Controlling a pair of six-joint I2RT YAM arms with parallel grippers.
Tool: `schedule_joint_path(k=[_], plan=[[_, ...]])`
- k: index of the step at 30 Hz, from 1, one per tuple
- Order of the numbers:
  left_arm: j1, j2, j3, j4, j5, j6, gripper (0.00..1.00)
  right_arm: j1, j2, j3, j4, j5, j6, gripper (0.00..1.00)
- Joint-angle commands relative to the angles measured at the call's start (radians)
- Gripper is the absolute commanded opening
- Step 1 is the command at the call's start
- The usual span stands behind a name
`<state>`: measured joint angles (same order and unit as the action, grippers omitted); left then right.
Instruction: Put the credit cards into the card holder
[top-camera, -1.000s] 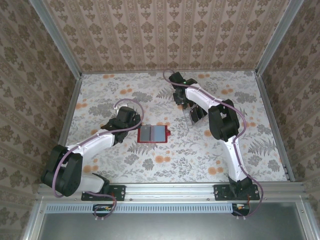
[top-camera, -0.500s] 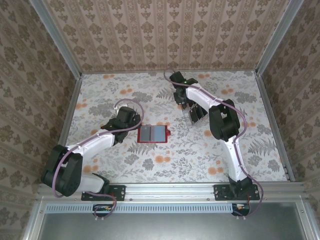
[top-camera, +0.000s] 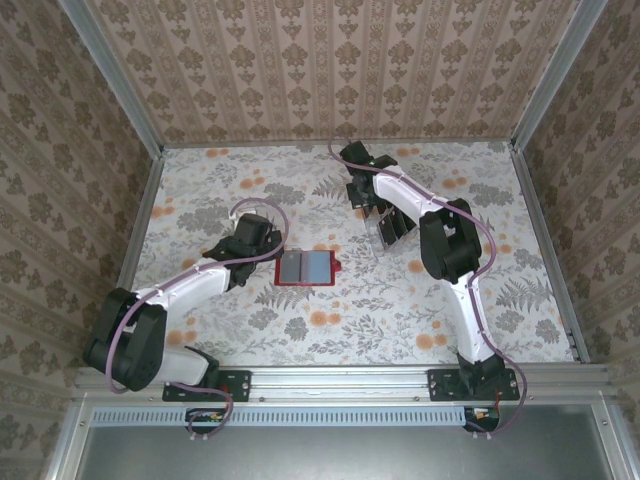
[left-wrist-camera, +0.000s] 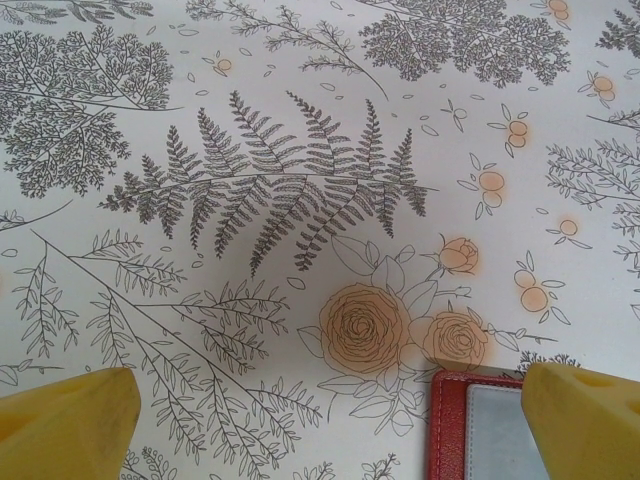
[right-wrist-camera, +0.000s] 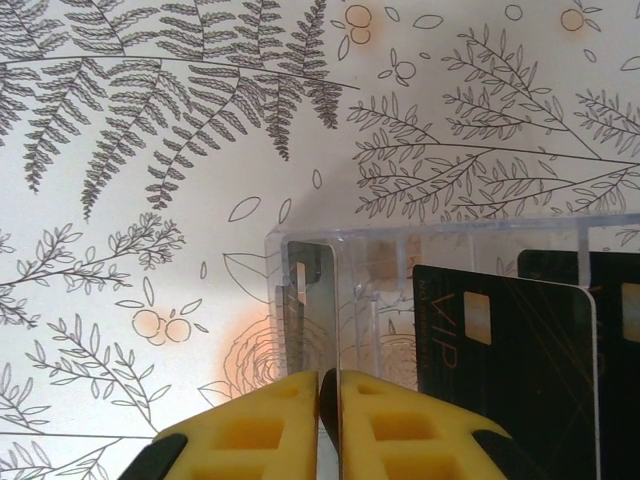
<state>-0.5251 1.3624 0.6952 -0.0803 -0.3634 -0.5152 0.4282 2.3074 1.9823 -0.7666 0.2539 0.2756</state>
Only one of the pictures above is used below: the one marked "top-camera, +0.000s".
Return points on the red card holder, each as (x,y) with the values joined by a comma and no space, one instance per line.
(316,267)

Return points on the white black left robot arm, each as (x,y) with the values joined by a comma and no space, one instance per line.
(200,285)

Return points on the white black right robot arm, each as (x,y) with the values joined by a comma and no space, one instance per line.
(400,195)

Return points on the clear acrylic card stand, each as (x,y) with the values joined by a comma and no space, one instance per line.
(372,229)

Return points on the floral patterned table cover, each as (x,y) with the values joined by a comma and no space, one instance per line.
(350,325)

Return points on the black connector board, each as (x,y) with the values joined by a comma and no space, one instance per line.
(482,425)
(202,424)

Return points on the grey metal sheet panel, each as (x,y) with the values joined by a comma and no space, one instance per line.
(340,455)

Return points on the aluminium side rail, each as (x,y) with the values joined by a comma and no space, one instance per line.
(548,250)
(142,210)

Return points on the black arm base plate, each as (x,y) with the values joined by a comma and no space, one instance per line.
(240,385)
(442,385)

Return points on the aluminium front rail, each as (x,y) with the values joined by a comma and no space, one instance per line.
(340,382)

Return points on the aluminium frame post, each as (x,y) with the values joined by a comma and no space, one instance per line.
(556,75)
(117,80)

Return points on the aluminium lower frame profile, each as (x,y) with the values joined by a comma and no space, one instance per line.
(70,440)
(605,440)

